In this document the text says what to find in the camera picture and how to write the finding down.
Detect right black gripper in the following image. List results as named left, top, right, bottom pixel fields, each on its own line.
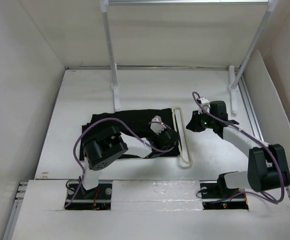
left=185, top=109, right=216, bottom=132

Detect cream clothes hanger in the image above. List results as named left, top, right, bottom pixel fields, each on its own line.
left=171, top=106, right=193, bottom=169

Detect black trousers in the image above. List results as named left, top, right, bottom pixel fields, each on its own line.
left=79, top=107, right=181, bottom=163

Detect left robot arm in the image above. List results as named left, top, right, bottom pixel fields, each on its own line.
left=79, top=122, right=180, bottom=199

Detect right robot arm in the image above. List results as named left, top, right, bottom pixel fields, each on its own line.
left=186, top=97, right=290, bottom=204

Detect metal clothes rack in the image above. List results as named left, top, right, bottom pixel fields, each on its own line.
left=99, top=0, right=278, bottom=115

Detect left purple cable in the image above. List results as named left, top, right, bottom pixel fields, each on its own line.
left=64, top=117, right=177, bottom=210

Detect purple cable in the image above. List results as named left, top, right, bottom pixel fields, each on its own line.
left=64, top=117, right=177, bottom=210
left=191, top=91, right=286, bottom=205

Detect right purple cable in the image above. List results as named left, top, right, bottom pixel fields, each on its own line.
left=191, top=91, right=286, bottom=205

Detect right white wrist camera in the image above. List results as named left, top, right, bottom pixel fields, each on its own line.
left=197, top=97, right=210, bottom=110

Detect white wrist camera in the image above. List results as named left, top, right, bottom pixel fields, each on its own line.
left=197, top=97, right=210, bottom=110
left=149, top=115, right=167, bottom=135

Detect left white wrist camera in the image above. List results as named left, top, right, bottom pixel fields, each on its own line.
left=149, top=115, right=167, bottom=135

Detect right aluminium side rail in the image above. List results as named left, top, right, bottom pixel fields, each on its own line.
left=238, top=76, right=264, bottom=141

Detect aluminium side rail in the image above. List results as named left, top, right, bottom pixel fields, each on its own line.
left=238, top=76, right=264, bottom=141
left=3, top=181, right=29, bottom=240

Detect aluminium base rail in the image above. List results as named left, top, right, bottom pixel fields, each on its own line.
left=64, top=179, right=249, bottom=212

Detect left aluminium side rail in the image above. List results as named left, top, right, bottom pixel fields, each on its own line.
left=3, top=181, right=29, bottom=240

